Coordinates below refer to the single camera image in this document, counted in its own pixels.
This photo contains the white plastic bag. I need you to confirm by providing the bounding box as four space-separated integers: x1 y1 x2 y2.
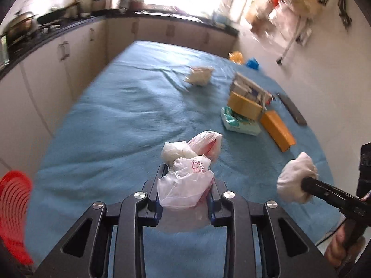
160 131 223 211

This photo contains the white tissue wad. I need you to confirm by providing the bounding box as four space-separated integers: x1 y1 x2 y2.
277 152 318 204

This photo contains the right hand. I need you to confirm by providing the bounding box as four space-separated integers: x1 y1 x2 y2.
324 220 365 269

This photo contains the green tissue pack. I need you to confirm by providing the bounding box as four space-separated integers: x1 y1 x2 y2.
220 106 261 136

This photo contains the orange cardboard box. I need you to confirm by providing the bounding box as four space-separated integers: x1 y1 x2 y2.
260 111 296 152

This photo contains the black flat remote-like bar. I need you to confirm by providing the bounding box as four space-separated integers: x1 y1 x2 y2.
277 92 307 126

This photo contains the white and blue carton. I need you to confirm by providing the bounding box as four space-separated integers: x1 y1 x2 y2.
230 72 273 107

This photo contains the white snack bag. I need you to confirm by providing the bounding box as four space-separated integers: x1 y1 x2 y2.
184 66 214 86

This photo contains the blue plastic bag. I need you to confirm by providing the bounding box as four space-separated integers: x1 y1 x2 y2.
245 58 260 71

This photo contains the yellow plastic bag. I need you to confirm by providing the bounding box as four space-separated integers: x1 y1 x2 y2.
228 51 245 65

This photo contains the red plastic mesh basket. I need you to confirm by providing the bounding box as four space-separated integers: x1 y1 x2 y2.
1 170 33 266

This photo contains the silver rice cooker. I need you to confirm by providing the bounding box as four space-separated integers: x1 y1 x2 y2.
91 0 121 13

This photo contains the black frying pan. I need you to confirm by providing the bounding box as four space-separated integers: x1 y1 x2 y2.
36 8 68 25

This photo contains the steel wok with lid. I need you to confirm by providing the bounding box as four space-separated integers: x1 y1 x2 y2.
1 11 35 42

